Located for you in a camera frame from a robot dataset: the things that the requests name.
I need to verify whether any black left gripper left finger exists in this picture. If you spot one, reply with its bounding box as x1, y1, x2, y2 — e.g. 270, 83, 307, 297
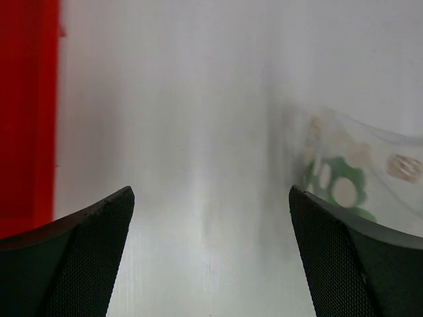
1, 186, 135, 317

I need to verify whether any green round lime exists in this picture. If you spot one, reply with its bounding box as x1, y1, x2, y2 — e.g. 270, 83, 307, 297
302, 156, 376, 222

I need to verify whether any clear zip top bag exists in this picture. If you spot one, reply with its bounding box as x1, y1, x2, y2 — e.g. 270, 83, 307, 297
282, 105, 422, 236

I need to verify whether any red plastic tray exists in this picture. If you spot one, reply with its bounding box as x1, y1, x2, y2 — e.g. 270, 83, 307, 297
1, 1, 61, 238

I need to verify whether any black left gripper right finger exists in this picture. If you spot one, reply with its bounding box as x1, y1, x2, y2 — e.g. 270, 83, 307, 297
289, 186, 422, 317

